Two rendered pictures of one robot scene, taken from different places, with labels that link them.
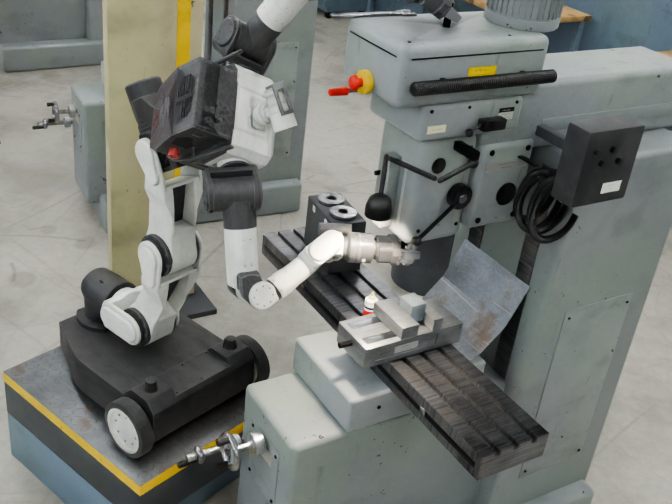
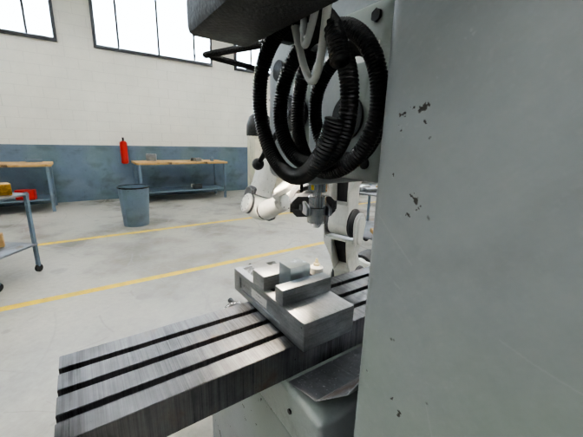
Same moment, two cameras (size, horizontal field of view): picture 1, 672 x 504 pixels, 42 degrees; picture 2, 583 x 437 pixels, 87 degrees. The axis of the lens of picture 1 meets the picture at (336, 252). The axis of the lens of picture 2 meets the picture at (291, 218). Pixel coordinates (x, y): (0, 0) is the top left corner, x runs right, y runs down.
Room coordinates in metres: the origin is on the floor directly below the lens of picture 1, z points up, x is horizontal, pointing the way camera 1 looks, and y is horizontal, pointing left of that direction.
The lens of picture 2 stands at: (2.15, -0.98, 1.40)
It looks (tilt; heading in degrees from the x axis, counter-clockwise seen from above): 14 degrees down; 90
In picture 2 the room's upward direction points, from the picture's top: 2 degrees clockwise
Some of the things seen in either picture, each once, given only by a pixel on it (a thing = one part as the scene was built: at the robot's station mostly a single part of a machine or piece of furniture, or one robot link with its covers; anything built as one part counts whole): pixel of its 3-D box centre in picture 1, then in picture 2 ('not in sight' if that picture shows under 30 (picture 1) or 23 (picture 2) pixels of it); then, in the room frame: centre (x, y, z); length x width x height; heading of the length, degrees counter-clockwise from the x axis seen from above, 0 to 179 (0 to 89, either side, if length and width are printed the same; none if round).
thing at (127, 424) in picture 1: (129, 427); not in sight; (2.14, 0.59, 0.50); 0.20 x 0.05 x 0.20; 53
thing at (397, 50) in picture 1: (446, 55); not in sight; (2.22, -0.22, 1.81); 0.47 x 0.26 x 0.16; 124
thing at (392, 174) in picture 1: (386, 189); not in sight; (2.15, -0.12, 1.45); 0.04 x 0.04 x 0.21; 34
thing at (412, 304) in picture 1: (412, 308); (294, 273); (2.16, -0.24, 1.07); 0.06 x 0.05 x 0.06; 35
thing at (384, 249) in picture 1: (377, 249); (309, 203); (2.20, -0.12, 1.23); 0.13 x 0.12 x 0.10; 9
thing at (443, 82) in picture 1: (486, 81); not in sight; (2.11, -0.32, 1.79); 0.45 x 0.04 x 0.04; 124
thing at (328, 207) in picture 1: (334, 230); not in sight; (2.61, 0.02, 1.06); 0.22 x 0.12 x 0.20; 27
